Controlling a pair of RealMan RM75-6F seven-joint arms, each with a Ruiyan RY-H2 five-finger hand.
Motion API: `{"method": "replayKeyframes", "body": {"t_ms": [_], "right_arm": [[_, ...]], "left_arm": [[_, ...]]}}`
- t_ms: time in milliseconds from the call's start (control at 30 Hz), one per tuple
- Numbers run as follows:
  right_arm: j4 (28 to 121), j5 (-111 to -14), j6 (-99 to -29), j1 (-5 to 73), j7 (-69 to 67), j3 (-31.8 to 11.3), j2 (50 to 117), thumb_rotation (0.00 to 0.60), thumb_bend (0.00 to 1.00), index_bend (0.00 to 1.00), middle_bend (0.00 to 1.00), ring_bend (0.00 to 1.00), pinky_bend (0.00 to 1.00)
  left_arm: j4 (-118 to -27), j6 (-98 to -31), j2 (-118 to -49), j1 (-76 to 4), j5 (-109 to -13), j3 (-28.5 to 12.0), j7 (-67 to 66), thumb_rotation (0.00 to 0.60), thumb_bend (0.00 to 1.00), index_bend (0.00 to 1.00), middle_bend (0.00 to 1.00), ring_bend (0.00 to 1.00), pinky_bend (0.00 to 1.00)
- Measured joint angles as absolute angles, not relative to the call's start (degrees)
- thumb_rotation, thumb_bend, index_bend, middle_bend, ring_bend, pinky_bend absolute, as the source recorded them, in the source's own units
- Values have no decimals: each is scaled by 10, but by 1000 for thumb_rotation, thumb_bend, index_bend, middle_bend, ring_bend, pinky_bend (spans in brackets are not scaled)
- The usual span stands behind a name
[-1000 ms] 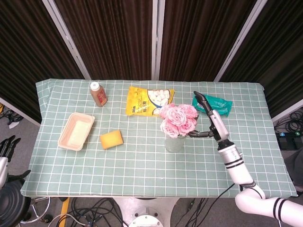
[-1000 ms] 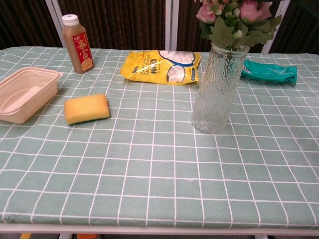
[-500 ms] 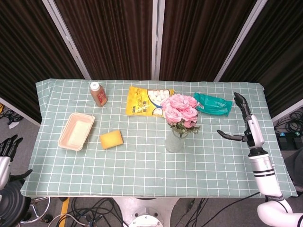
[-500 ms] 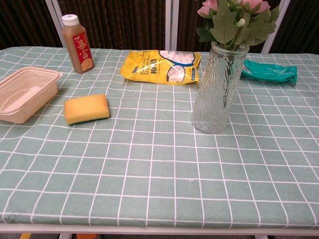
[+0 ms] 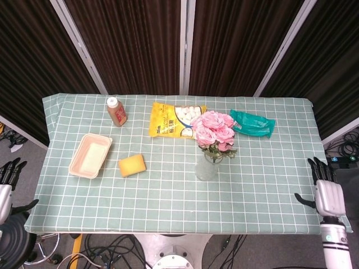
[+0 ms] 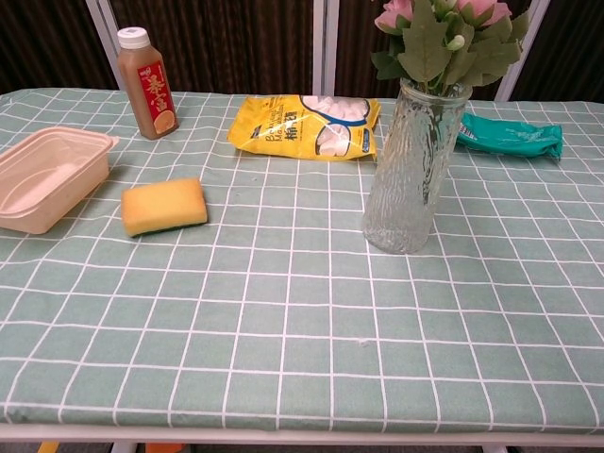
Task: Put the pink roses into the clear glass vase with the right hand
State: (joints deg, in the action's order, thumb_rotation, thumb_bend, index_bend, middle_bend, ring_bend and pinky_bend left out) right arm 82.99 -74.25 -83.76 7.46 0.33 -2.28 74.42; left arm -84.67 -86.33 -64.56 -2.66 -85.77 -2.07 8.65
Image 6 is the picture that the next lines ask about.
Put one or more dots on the white folding screen frame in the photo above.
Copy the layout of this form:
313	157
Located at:
325	47

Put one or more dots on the yellow sponge green underside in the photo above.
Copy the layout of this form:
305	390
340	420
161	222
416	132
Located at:
162	204

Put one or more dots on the teal snack packet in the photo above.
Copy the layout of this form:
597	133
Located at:
514	134

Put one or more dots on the green checked tablecloth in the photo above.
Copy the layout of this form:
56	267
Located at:
292	321

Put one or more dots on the pink artificial flower bouquet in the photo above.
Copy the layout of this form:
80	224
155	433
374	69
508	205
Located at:
424	47

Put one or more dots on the dark brown screen panel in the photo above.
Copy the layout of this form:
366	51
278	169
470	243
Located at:
226	42

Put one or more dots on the yellow marshmallow bag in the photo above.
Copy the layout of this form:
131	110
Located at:
283	127

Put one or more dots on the beige plastic food container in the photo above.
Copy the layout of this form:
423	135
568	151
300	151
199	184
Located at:
45	181

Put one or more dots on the clear textured glass vase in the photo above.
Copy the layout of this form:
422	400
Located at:
410	189

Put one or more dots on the brown juice bottle red label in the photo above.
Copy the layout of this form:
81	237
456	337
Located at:
152	96

